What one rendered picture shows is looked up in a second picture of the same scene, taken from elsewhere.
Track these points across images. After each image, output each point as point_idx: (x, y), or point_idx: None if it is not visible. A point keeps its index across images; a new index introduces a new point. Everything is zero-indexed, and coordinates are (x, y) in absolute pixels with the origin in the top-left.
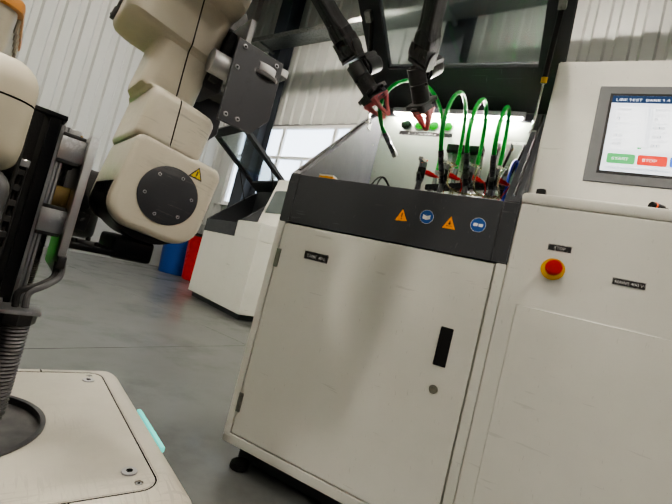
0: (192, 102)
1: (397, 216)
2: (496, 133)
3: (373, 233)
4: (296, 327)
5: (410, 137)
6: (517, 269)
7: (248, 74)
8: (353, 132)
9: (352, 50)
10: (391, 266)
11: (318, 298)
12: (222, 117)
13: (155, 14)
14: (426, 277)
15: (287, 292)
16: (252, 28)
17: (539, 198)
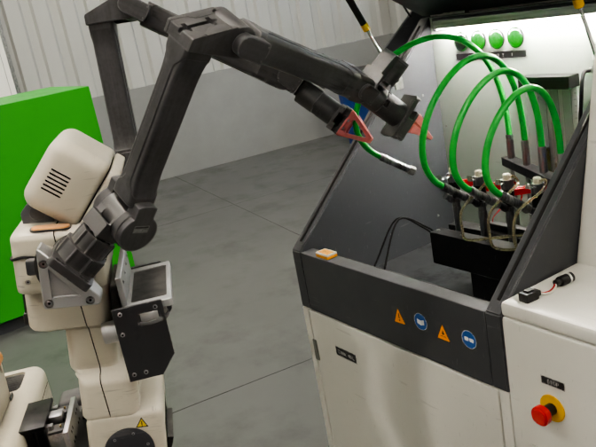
0: (113, 358)
1: (396, 317)
2: (483, 176)
3: (382, 334)
4: (357, 430)
5: (473, 64)
6: (520, 402)
7: (135, 332)
8: (371, 119)
9: (284, 89)
10: (410, 377)
11: (364, 402)
12: (133, 379)
13: (50, 327)
14: (443, 396)
15: (338, 390)
16: (120, 286)
17: (516, 313)
